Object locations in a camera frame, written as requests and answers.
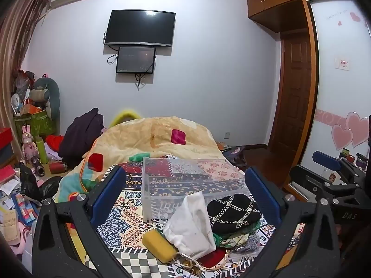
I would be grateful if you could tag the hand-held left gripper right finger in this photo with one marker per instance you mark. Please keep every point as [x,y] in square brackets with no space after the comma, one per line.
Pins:
[262,192]

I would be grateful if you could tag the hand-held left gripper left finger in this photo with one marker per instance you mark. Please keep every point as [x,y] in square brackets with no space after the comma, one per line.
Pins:
[111,189]

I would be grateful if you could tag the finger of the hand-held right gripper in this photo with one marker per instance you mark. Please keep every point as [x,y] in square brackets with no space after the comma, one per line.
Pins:
[307,181]
[326,159]

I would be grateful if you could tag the green patterned scarf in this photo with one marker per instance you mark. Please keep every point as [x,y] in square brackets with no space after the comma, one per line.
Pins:
[234,237]

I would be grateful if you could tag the yellow sponge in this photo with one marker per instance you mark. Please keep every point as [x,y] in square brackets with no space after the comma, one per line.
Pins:
[158,243]

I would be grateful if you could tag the clear plastic storage box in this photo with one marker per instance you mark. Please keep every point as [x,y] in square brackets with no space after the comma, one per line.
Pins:
[191,176]

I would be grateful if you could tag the white cloth pouch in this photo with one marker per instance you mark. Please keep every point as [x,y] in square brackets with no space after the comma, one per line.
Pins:
[191,226]

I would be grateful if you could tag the purple lidded jar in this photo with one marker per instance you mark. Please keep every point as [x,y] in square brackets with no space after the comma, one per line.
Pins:
[361,159]

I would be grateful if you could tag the patterned bed sheet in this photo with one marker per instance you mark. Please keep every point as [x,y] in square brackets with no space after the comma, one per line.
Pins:
[127,226]

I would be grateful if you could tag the purple slippers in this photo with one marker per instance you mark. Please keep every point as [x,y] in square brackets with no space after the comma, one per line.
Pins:
[233,152]

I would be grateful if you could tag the red metal flask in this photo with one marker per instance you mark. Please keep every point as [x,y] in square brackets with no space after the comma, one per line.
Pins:
[58,168]

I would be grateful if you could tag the dark purple jacket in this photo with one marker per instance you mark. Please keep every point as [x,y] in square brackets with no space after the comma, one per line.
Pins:
[81,136]

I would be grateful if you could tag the white heart-print wardrobe door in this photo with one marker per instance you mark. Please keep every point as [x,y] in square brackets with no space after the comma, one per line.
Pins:
[336,98]

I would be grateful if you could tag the brown wooden door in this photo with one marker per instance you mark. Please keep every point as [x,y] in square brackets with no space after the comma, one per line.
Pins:
[294,101]

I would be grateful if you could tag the beige fleece blanket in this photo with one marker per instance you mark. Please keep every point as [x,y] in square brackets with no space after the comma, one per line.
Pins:
[156,137]

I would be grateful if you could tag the red cloth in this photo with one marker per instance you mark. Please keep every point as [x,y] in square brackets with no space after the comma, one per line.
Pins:
[53,142]

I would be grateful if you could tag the black cylindrical flashlight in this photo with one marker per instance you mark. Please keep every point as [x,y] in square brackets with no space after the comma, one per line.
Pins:
[37,166]

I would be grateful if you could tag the green bottle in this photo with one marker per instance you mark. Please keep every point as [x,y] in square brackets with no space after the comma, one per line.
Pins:
[42,152]

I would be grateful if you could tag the black plastic bag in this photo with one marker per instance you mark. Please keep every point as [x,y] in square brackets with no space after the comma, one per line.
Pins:
[32,184]

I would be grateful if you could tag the red cloth purse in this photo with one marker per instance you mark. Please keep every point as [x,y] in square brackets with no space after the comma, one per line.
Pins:
[213,257]

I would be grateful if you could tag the pink rabbit figure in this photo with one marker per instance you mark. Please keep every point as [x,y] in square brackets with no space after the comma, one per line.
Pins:
[29,147]

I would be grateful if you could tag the paper note with red print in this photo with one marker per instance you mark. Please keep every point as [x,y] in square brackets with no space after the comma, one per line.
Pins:
[343,63]

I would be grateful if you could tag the green storage box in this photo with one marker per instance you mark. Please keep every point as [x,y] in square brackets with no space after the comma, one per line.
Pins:
[39,124]

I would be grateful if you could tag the pile of papers and packets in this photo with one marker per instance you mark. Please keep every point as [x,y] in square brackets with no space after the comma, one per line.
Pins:
[14,208]

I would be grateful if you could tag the red cardboard box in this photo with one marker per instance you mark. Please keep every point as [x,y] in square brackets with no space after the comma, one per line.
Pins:
[5,144]

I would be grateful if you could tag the grey plush toy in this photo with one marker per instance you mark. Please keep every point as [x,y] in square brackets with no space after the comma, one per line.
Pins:
[43,94]

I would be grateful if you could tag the wooden overhead cabinet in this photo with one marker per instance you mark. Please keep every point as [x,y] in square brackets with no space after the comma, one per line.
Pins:
[278,3]

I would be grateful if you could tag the brown striped curtain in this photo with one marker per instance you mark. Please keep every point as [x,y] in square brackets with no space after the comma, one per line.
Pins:
[17,40]

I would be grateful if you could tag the white wall socket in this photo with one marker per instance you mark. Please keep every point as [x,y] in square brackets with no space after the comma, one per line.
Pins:
[227,135]

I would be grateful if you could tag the small black wall monitor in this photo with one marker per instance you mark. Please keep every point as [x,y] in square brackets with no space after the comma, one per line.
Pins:
[135,60]

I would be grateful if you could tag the wall-mounted black television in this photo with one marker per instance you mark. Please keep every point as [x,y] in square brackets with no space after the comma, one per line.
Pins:
[140,28]

